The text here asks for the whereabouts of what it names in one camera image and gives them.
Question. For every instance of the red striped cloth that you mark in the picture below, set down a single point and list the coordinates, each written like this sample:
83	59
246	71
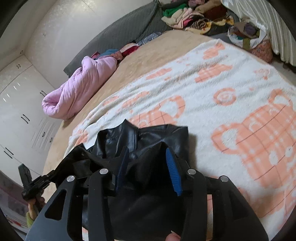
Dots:
130	49

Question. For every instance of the bag of mixed cloths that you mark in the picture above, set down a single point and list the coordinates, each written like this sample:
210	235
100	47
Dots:
249	37

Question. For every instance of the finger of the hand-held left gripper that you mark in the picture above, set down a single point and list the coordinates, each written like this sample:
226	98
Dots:
47	177

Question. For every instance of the blue floral cloth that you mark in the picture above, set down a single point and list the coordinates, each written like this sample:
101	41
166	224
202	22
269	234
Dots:
149	38

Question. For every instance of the person's right hand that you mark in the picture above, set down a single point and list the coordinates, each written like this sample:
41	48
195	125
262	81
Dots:
173	237

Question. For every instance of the person's left hand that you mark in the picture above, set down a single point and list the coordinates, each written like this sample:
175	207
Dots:
32	209

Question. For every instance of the pile of folded clothes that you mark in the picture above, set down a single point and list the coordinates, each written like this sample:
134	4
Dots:
196	16

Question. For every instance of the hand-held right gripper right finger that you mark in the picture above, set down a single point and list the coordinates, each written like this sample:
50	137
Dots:
174	172

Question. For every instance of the grey padded headboard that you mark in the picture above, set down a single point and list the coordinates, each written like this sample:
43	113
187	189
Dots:
129	30

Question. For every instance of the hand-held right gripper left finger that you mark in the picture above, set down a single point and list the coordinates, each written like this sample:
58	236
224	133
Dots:
120	172

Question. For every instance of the pink quilt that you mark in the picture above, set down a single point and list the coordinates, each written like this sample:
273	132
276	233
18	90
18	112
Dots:
78	92

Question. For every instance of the white wardrobe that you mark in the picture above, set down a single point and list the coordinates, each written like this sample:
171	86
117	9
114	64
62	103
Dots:
20	111

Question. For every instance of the white curtain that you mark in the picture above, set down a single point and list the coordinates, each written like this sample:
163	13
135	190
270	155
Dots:
261	18

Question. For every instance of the black leather jacket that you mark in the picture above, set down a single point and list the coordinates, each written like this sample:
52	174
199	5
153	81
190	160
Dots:
148	139

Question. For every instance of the white orange printed blanket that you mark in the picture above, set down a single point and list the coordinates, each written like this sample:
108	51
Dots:
231	81

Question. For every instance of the person's left forearm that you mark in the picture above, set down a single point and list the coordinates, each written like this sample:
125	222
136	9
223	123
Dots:
31	220

